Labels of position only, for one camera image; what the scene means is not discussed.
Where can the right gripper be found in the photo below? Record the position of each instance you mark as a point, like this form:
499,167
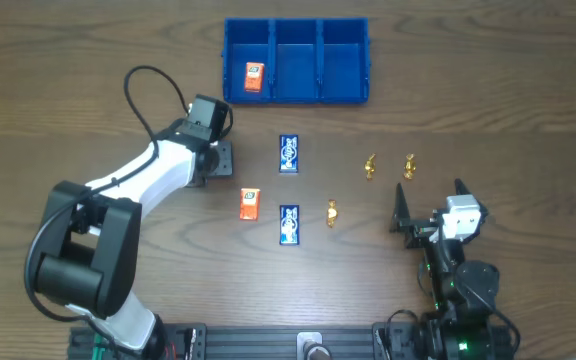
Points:
420,232

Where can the gold candy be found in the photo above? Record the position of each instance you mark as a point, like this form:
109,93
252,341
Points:
369,166
409,166
331,213

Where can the blue candy pack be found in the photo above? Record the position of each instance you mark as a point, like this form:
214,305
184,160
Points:
288,153
289,225

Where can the orange candy box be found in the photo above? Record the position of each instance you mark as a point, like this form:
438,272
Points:
249,205
254,77

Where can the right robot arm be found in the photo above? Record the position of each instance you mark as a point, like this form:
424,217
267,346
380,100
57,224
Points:
473,285

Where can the blue tray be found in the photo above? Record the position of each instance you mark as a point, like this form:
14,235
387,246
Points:
295,75

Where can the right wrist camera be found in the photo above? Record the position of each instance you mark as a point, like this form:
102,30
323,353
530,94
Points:
460,217

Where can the mounting rail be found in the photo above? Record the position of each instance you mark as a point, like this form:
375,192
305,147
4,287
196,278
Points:
253,345

